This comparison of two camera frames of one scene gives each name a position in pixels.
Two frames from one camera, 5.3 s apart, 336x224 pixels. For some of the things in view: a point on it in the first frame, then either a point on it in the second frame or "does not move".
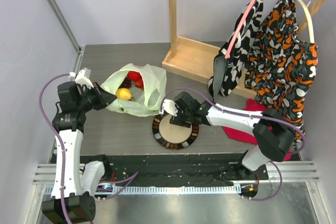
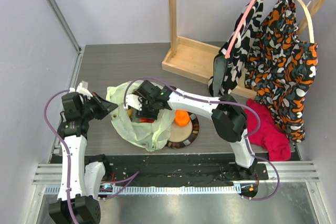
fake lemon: [123, 93] → [129, 112]
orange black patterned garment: [281, 71] does not move
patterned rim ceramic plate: [171, 136] does not move
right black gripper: [179, 115] → [144, 109]
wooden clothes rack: [196, 59] does not move
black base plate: [181, 169] does not move
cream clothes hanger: [306, 8] does not move
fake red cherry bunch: [137, 78] → [146, 120]
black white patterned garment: [228, 68] does not move
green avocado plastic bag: [147, 85] → [151, 136]
